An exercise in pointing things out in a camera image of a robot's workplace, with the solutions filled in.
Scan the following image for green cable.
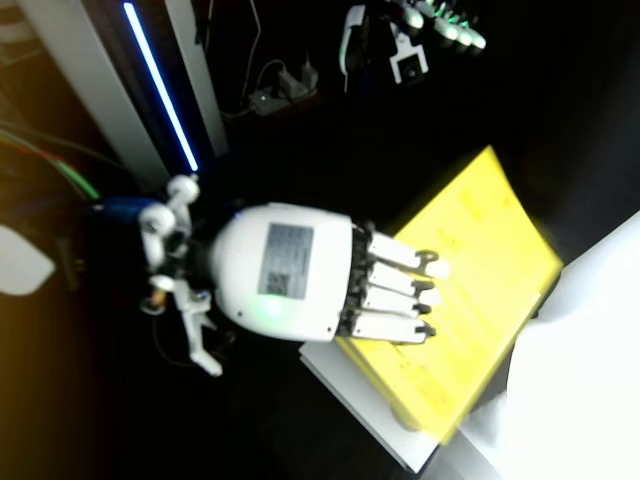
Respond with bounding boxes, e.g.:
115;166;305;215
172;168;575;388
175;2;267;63
0;127;102;201

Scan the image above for yellow book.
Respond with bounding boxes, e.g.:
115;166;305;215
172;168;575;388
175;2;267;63
333;144;567;447

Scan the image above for white sheet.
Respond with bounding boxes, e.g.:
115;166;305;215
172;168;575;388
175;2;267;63
439;209;640;480

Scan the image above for black table cloth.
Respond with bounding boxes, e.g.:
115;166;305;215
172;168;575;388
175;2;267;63
64;0;640;480

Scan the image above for white cable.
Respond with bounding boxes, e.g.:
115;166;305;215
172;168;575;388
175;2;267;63
219;0;287;120

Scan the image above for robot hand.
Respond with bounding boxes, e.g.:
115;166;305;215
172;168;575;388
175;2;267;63
209;201;452;346
399;0;489;52

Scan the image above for white power strip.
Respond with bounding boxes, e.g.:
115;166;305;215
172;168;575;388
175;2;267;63
248;82;321;117

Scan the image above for white flat box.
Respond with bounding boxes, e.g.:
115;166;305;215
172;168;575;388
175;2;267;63
298;339;452;475

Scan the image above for white column with blue light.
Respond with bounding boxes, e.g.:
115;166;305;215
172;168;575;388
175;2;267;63
18;0;230;187

